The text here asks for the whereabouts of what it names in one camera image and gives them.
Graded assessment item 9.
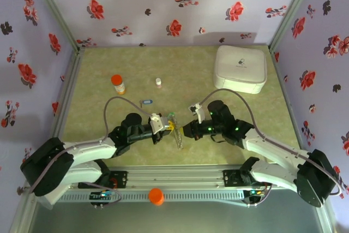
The small electronics board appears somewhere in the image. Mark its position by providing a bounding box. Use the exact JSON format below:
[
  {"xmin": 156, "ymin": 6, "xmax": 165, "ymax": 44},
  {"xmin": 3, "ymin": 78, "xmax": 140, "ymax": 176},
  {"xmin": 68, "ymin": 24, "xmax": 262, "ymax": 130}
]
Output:
[
  {"xmin": 89, "ymin": 190, "xmax": 115, "ymax": 201},
  {"xmin": 244, "ymin": 188, "xmax": 270, "ymax": 200}
]

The orange cylinder cap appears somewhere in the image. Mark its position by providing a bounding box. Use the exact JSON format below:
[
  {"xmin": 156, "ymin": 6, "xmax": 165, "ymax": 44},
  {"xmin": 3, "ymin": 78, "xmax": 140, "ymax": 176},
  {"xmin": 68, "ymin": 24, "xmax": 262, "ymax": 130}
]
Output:
[{"xmin": 148, "ymin": 188, "xmax": 165, "ymax": 206}]

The metal key organizer plate with rings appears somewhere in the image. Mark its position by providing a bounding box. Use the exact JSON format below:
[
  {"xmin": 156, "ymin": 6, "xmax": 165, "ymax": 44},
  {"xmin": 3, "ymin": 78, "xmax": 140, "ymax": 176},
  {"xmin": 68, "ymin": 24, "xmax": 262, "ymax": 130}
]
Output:
[{"xmin": 169, "ymin": 117, "xmax": 184, "ymax": 151}]

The orange pill bottle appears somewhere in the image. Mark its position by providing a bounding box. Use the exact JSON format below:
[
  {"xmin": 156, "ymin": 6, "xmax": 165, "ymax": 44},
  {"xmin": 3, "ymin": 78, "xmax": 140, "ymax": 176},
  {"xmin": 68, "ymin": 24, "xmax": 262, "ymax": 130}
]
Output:
[{"xmin": 110, "ymin": 74, "xmax": 127, "ymax": 95}]

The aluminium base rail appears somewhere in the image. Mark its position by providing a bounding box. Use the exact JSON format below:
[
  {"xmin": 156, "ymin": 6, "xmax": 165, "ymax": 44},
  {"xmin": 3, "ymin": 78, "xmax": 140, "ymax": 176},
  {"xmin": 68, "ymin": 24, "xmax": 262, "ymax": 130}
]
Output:
[{"xmin": 107, "ymin": 165, "xmax": 246, "ymax": 190}]

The perforated grey cable duct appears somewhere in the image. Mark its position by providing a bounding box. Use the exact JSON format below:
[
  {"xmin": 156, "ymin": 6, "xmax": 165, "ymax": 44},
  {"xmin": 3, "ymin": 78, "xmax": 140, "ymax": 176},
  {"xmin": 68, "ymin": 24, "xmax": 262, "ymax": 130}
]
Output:
[{"xmin": 58, "ymin": 190, "xmax": 246, "ymax": 204}]

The aluminium table side rail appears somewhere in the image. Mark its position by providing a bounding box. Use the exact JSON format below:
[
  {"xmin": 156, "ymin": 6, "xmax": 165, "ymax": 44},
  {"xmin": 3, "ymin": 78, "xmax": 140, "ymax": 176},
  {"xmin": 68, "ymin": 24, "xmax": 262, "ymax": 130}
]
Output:
[
  {"xmin": 269, "ymin": 47, "xmax": 304, "ymax": 151},
  {"xmin": 45, "ymin": 47, "xmax": 86, "ymax": 154}
]

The white zipped case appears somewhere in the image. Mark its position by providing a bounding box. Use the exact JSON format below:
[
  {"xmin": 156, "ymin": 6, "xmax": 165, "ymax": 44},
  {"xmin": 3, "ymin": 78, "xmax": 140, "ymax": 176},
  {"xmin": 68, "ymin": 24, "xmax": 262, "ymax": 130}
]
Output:
[{"xmin": 212, "ymin": 45, "xmax": 268, "ymax": 95}]

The aluminium frame post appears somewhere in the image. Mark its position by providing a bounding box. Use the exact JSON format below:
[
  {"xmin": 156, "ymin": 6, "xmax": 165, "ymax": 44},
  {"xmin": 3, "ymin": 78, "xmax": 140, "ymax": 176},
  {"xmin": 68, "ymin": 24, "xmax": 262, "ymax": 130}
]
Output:
[
  {"xmin": 268, "ymin": 0, "xmax": 320, "ymax": 53},
  {"xmin": 27, "ymin": 0, "xmax": 85, "ymax": 53}
]

